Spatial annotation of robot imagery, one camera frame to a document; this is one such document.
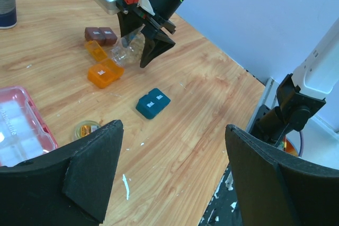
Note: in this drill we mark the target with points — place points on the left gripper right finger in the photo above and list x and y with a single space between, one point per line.
276 188

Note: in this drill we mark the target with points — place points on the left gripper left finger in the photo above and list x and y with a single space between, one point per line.
71 185

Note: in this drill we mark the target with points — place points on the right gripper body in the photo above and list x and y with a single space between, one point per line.
156 21

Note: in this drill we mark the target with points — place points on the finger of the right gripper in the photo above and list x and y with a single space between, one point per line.
130 24
156 43

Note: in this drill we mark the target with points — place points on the clear glass pill bottle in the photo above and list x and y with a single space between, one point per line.
128 50

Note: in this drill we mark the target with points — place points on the orange pill box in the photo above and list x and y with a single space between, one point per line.
105 71

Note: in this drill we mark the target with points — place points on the gold bottle cap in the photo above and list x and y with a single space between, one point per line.
84 128

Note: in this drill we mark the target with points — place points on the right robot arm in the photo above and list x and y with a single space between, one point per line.
300 95

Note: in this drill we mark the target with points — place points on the brown pill box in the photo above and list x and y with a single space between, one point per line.
104 36

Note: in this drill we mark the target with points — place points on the teal pill box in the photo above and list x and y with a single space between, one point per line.
152 103

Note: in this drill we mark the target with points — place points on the pink pill organizer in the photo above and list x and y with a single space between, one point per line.
24 134

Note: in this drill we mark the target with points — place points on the white cap pill bottle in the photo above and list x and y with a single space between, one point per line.
8 14

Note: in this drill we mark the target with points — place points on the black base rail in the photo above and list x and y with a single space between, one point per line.
222 208

